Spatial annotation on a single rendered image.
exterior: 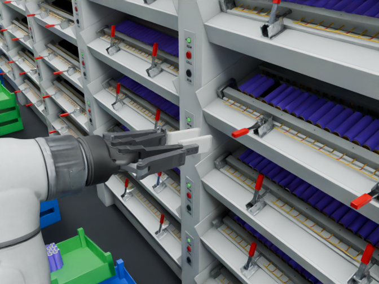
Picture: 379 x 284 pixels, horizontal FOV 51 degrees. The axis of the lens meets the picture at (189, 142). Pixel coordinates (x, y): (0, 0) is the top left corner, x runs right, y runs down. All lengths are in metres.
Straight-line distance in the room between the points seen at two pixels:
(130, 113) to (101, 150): 0.79
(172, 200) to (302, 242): 0.53
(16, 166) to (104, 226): 1.23
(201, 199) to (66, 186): 0.56
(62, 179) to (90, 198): 1.35
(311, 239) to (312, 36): 0.40
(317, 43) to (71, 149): 0.42
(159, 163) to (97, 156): 0.10
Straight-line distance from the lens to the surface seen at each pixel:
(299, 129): 0.79
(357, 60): 0.65
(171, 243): 1.41
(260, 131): 0.81
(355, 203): 0.63
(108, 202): 1.84
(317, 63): 0.68
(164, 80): 1.10
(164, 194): 1.30
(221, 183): 1.00
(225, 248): 1.11
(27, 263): 0.57
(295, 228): 0.89
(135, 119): 1.34
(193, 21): 0.91
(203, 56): 0.90
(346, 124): 0.78
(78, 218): 1.82
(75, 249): 1.66
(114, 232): 1.71
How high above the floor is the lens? 1.11
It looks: 28 degrees down
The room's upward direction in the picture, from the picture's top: straight up
